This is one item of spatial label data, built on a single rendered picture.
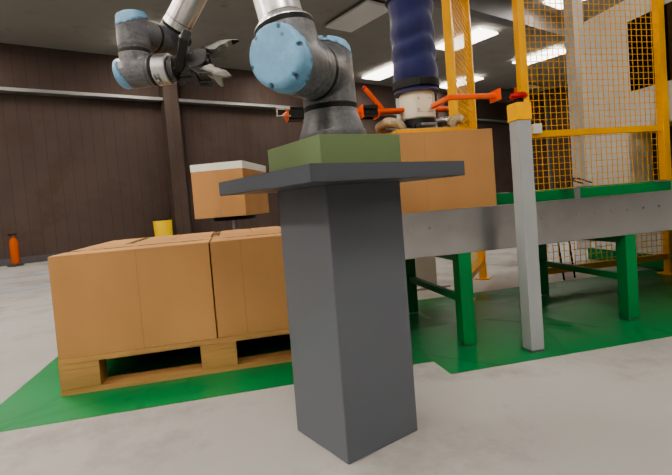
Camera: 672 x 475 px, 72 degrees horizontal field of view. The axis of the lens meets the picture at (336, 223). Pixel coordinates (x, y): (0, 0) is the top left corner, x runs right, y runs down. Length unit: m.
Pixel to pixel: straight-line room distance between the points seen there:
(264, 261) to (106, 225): 8.45
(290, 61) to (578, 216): 1.63
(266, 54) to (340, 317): 0.66
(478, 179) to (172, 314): 1.46
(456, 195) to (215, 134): 9.28
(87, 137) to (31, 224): 1.93
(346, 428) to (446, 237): 1.01
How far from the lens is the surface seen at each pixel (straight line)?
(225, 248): 1.96
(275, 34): 1.14
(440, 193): 2.15
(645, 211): 2.62
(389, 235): 1.27
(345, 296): 1.18
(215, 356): 2.05
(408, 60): 2.31
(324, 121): 1.26
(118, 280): 2.03
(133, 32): 1.55
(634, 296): 2.61
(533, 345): 2.08
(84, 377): 2.14
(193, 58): 1.46
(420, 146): 2.13
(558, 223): 2.30
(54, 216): 10.20
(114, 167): 10.40
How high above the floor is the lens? 0.66
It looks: 3 degrees down
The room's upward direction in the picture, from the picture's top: 5 degrees counter-clockwise
